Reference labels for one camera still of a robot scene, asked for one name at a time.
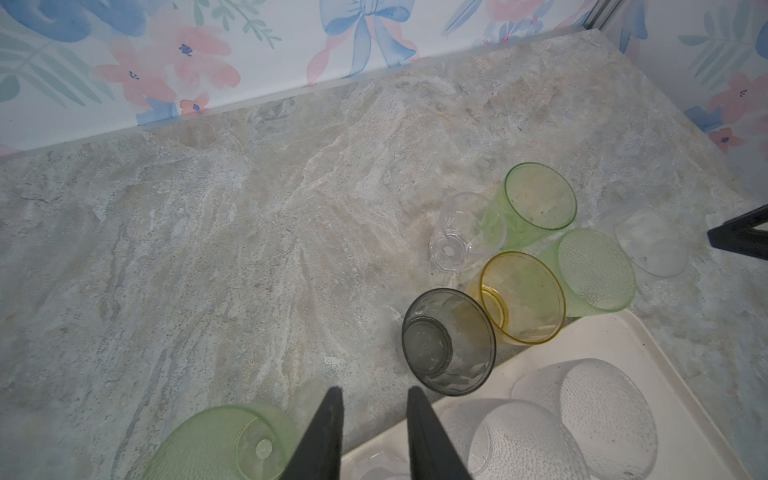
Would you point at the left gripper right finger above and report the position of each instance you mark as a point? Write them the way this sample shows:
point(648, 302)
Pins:
point(431, 453)

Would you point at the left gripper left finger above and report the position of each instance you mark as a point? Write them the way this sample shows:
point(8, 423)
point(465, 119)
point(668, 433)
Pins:
point(318, 454)

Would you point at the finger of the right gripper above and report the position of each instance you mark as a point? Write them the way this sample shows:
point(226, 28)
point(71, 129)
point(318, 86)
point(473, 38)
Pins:
point(744, 235)

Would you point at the clear textured tumbler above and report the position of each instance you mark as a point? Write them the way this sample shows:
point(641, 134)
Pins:
point(512, 439)

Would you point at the light green textured tumbler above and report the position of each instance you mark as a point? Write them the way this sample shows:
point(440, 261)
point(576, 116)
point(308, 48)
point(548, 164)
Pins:
point(595, 274)
point(245, 441)

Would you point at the clear smooth tall tumbler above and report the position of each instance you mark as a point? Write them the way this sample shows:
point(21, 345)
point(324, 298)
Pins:
point(604, 410)

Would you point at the frosted clear tumbler back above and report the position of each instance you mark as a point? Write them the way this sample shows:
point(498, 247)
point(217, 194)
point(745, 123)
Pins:
point(651, 241)

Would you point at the dark grey glass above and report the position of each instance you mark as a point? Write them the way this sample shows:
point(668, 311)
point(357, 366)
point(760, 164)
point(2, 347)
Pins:
point(448, 342)

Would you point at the yellow glass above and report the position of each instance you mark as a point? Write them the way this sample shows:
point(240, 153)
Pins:
point(522, 297)

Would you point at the bright green smooth tumbler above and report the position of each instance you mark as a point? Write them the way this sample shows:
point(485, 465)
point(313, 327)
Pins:
point(533, 202)

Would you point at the small clear glass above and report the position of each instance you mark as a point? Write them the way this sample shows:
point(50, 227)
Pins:
point(469, 228)

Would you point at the right aluminium corner post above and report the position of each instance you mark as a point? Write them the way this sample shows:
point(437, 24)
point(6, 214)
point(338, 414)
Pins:
point(601, 13)

